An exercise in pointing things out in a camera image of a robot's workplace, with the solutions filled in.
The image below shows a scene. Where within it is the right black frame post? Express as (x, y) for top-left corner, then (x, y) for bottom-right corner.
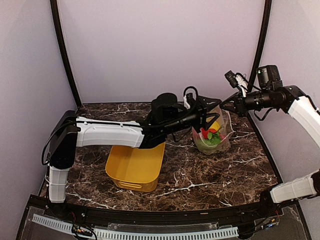
(250, 0), (272, 79)

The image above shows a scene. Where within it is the black front rail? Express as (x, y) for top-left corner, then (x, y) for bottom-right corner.
(42, 192), (298, 226)

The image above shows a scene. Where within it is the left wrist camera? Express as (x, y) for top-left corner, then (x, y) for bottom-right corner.
(150, 92), (184, 125)

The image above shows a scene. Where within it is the orange toy carrot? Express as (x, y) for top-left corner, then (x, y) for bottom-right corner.
(201, 129), (223, 146)

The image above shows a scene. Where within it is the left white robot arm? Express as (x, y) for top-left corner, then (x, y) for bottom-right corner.
(41, 93), (222, 218)

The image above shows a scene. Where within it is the clear zip top bag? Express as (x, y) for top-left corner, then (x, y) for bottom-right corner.
(192, 106), (235, 155)

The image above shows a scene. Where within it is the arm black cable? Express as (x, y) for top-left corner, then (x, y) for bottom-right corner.
(233, 72), (261, 91)
(159, 86), (200, 128)

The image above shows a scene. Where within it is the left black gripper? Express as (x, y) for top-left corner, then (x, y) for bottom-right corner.
(163, 96), (224, 136)

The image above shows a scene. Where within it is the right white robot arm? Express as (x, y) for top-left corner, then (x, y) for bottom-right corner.
(220, 85), (320, 217)

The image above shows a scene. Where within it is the black frame post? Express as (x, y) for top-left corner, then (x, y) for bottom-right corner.
(250, 0), (272, 79)
(49, 0), (82, 108)

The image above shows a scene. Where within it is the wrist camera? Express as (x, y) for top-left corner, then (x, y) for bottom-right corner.
(256, 65), (283, 91)
(150, 92), (184, 125)

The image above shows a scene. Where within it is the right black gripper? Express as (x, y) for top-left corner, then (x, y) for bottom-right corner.
(220, 88), (275, 117)

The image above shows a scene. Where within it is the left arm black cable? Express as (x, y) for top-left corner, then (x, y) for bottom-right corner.
(159, 86), (200, 128)

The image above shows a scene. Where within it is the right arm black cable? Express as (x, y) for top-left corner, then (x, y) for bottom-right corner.
(233, 72), (261, 91)

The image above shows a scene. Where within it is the left black frame post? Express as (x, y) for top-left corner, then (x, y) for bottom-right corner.
(49, 0), (82, 108)

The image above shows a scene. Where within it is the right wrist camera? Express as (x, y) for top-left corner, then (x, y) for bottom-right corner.
(256, 65), (283, 91)

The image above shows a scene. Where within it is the yellow toy lemon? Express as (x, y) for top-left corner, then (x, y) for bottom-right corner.
(208, 121), (224, 133)

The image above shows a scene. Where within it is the yellow plastic basket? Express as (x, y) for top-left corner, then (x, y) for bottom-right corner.
(105, 143), (166, 193)

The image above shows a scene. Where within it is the white slotted cable duct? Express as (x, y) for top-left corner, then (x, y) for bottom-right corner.
(32, 214), (239, 240)

